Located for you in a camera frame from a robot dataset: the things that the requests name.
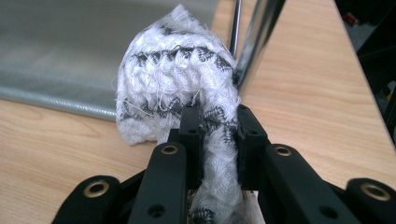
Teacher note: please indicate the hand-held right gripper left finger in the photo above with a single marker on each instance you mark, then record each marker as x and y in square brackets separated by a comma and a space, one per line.
[165, 180]

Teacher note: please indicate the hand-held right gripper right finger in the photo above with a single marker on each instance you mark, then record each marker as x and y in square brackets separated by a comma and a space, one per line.
[286, 180]

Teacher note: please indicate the white grey-striped cloth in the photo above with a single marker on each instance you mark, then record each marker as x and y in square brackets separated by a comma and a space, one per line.
[174, 74]

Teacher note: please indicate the silver two-tier shelf rack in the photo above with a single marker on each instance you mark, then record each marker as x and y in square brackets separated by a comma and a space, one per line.
[62, 46]

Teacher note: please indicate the small red object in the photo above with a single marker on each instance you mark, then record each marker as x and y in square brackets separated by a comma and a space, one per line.
[351, 18]

